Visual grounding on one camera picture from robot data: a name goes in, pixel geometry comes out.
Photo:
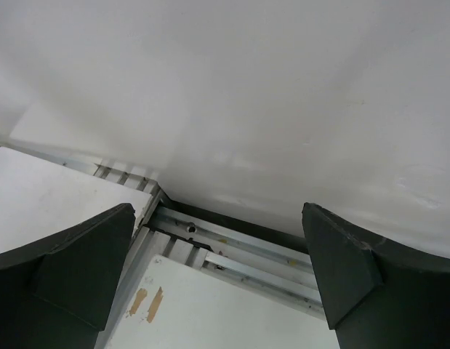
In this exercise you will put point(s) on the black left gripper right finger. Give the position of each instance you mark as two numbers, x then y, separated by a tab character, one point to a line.
377	293

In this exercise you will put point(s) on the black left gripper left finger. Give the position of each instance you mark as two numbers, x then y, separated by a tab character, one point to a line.
57	292

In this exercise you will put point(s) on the aluminium table frame rail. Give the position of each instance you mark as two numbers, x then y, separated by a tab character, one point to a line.
186	282

